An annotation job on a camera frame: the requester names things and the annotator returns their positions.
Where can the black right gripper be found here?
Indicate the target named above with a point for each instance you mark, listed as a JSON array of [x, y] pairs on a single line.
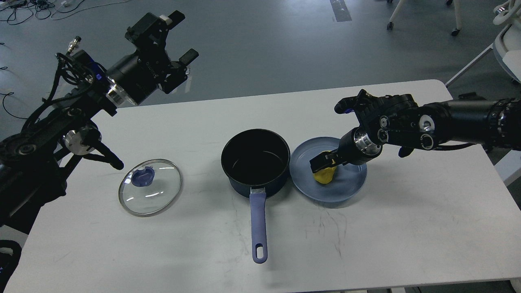
[[354, 148]]

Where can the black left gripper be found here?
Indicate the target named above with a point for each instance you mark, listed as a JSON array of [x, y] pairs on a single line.
[[137, 76]]

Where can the glass pot lid purple knob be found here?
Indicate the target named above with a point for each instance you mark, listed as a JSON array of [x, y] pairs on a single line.
[[150, 188]]

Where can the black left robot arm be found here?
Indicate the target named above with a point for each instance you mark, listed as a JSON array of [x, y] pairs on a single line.
[[36, 162]]

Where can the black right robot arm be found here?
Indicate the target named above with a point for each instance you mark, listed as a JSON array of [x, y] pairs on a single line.
[[439, 126]]

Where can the blue plate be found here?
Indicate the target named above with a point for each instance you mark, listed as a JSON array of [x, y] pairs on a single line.
[[347, 179]]

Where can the white office chair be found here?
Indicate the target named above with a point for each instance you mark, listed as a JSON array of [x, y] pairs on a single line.
[[506, 46]]

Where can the dark blue saucepan purple handle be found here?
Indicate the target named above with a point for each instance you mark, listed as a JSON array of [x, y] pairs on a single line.
[[256, 162]]

